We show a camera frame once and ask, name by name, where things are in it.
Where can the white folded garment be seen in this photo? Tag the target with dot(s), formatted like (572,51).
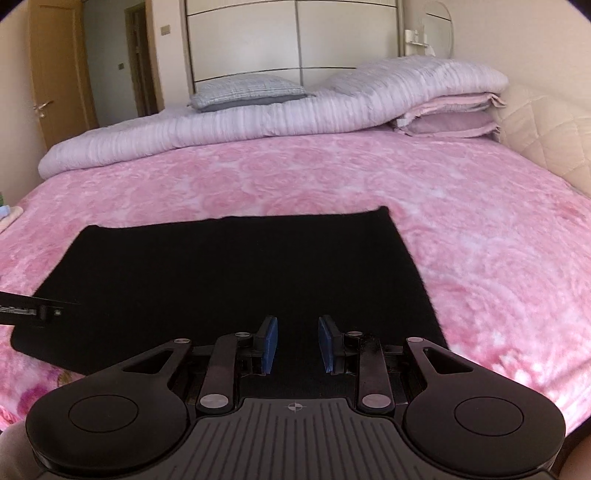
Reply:
(11,222)

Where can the white sliding-door wardrobe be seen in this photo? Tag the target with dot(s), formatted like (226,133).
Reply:
(277,41)

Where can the dark wooden door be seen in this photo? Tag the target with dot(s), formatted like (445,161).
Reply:
(143,60)

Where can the pink floral blanket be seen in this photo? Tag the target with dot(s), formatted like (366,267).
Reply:
(485,254)

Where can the oval wall mirror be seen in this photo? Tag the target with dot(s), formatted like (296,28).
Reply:
(441,27)

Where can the black garment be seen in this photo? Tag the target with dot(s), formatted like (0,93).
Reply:
(231,267)

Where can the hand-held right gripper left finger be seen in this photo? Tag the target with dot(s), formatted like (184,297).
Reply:
(270,344)

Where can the light wooden door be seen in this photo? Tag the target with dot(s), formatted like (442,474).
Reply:
(60,69)

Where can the grey checked pillow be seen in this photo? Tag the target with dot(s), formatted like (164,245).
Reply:
(244,90)

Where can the white wall shelf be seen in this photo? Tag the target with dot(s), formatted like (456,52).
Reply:
(418,45)

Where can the cream quilted headboard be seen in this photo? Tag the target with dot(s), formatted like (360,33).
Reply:
(554,134)

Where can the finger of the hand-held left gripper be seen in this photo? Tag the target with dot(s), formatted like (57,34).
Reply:
(27,310)

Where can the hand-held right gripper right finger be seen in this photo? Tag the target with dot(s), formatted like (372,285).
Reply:
(327,344)

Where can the lilac striped quilt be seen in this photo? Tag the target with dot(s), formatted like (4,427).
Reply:
(231,120)

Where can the light blue folded garment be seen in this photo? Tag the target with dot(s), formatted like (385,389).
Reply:
(4,211)

